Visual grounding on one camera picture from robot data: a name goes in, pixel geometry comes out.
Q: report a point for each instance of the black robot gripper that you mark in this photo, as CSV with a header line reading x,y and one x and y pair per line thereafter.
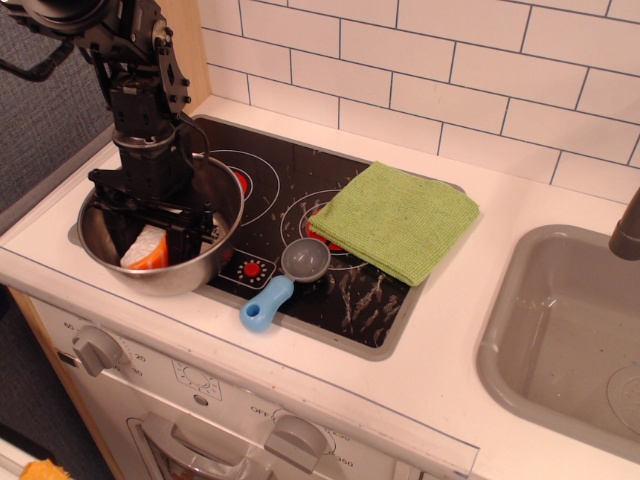
x,y
155,183

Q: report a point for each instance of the orange and white toy fish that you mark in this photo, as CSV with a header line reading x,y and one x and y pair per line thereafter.
x,y
148,251

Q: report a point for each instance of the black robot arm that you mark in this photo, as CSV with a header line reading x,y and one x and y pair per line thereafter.
x,y
130,46

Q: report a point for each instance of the green cloth towel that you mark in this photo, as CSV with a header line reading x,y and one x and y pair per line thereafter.
x,y
400,223

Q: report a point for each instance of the stainless steel bowl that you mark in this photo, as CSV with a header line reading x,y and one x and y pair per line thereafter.
x,y
222,188

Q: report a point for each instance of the grey timer knob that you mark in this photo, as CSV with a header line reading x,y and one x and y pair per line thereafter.
x,y
96,350

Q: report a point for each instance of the black toy stovetop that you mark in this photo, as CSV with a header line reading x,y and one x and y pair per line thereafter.
x,y
354,306

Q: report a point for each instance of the grey oven knob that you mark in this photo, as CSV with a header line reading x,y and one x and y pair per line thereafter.
x,y
297,442

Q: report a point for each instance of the orange fuzzy object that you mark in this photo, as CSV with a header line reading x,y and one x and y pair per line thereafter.
x,y
43,470

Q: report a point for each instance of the grey plastic sink basin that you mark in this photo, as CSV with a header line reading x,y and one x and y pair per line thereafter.
x,y
561,347

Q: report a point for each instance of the grey faucet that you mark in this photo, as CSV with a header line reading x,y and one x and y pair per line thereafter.
x,y
624,241

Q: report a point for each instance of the grey scoop with blue handle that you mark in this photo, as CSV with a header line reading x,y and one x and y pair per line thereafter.
x,y
305,260

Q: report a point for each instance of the grey oven door handle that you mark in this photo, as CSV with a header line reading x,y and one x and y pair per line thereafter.
x,y
192,443

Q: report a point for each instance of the light wooden side post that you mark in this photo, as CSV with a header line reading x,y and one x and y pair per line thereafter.
x,y
183,17

